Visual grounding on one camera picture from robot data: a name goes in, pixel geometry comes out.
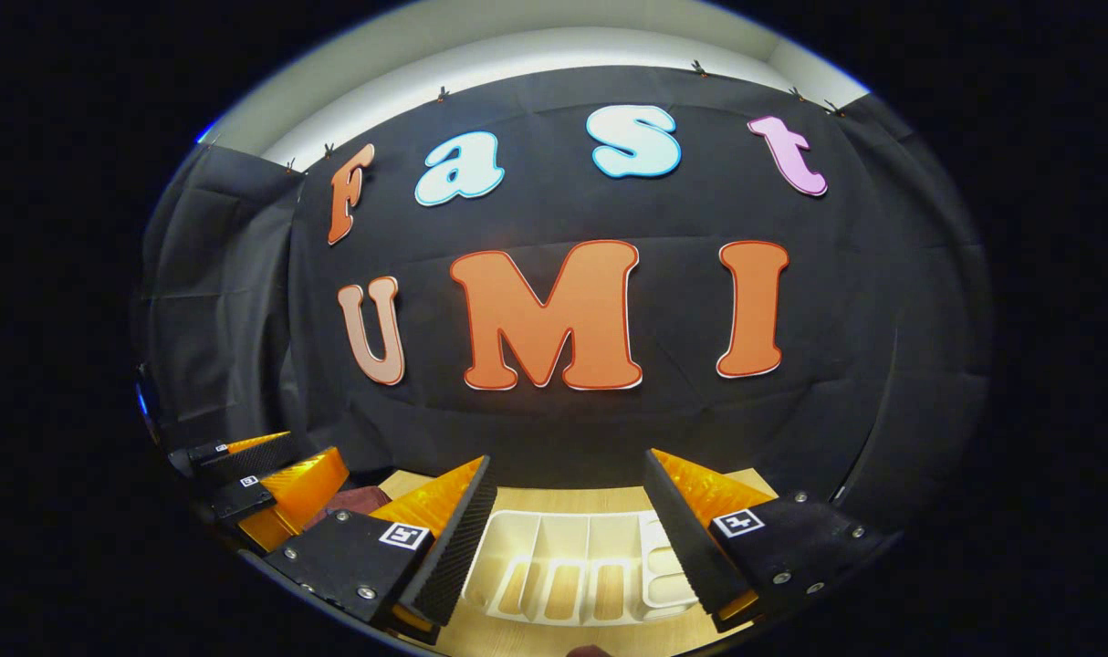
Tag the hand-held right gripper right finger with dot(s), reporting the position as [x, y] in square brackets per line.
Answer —
[686, 547]

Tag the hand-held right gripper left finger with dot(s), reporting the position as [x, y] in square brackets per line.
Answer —
[454, 547]

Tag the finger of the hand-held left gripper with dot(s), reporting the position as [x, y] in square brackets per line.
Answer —
[244, 497]
[244, 461]

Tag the maroon schoolbag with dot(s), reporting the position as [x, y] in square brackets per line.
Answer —
[358, 500]

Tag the white bookshelf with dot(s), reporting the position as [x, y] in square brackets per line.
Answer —
[563, 538]

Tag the black backdrop cloth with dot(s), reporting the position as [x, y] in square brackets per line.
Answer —
[682, 429]

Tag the row of small black clips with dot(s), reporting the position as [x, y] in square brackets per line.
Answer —
[443, 93]

